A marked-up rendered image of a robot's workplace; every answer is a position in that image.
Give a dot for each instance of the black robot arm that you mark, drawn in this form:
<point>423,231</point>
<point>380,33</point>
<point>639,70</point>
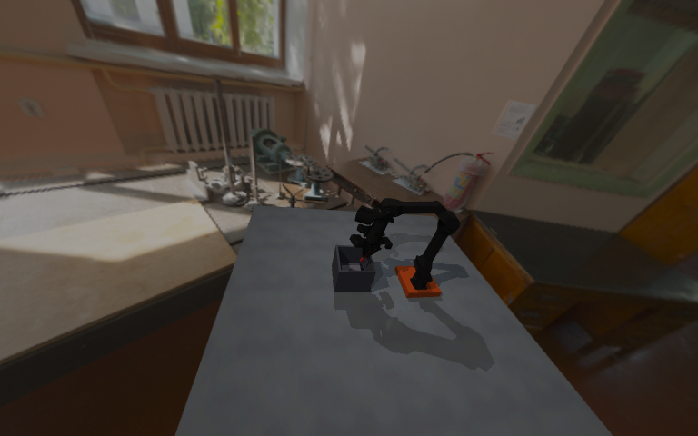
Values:
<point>447,225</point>

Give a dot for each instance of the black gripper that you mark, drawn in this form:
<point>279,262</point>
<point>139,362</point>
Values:
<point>373,239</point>

